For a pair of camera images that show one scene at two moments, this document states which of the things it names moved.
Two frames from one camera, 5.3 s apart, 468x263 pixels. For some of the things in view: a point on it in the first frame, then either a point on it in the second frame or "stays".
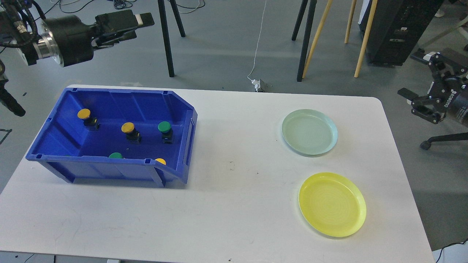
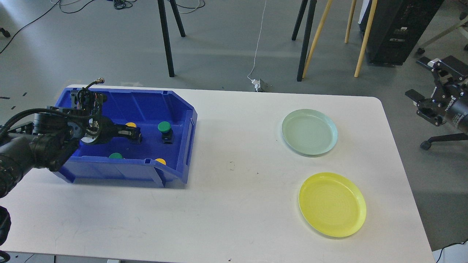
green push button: (164, 127) stays
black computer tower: (396, 26) stays
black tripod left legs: (162, 14) stays
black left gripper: (67, 39) -> (99, 129)
